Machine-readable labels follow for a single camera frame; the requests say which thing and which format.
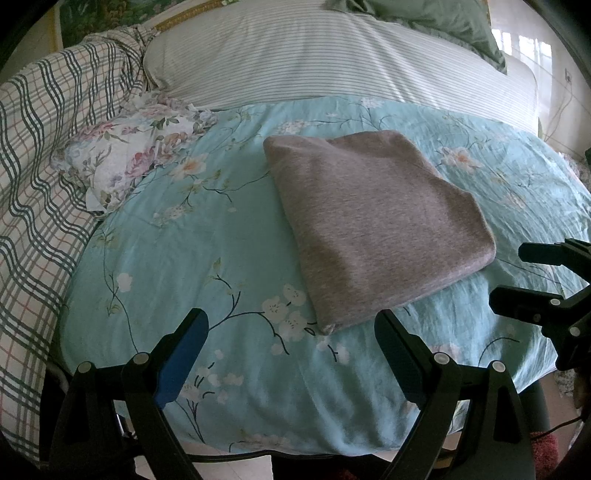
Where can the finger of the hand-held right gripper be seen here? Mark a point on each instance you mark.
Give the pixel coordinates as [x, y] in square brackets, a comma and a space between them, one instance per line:
[549, 253]
[521, 303]

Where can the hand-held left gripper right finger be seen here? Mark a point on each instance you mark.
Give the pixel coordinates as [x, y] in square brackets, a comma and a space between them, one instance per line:
[402, 360]

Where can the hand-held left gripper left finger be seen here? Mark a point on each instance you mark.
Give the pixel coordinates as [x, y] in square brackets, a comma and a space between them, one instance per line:
[181, 364]

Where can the grey knit garment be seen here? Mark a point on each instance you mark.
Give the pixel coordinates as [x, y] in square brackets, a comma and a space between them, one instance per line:
[369, 217]

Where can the red floor mat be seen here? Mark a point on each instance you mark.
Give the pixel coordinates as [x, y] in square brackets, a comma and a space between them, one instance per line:
[545, 454]

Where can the light blue floral blanket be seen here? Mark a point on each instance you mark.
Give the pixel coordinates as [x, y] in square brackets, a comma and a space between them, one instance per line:
[207, 249]

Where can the floral pillow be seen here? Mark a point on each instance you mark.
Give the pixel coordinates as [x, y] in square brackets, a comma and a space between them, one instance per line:
[129, 147]

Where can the plaid blanket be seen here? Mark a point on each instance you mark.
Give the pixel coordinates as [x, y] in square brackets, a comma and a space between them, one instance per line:
[41, 184]

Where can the white striped bed sheet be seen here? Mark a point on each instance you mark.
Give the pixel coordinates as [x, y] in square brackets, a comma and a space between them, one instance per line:
[300, 55]

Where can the black bed frame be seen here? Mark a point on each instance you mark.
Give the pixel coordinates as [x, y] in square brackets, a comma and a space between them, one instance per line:
[231, 458]

